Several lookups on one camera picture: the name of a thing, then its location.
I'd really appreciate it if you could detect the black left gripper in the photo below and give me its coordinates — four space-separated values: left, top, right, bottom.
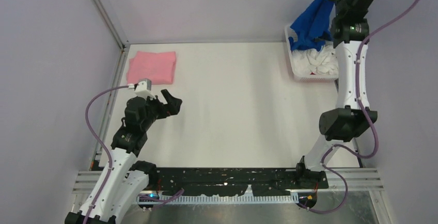
142 89 181 131

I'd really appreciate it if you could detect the white crumpled t shirt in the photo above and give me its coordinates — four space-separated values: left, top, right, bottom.
291 42 339 77

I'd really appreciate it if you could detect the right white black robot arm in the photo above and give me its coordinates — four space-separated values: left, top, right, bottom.
294 0 378 188

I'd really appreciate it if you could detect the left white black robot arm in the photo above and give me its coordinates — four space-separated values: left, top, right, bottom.
65 89 183 223

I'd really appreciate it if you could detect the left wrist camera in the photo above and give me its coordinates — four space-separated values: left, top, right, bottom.
134 78 154 99

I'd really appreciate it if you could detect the pink folded t shirt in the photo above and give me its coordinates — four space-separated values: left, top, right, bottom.
126 51 177 85

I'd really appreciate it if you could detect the blue printed t shirt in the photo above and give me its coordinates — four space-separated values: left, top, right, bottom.
289 0 335 52

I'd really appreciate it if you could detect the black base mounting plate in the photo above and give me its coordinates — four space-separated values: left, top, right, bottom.
146 167 329 197

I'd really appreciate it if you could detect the white plastic laundry basket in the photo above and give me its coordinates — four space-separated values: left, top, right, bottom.
284 25 339 82

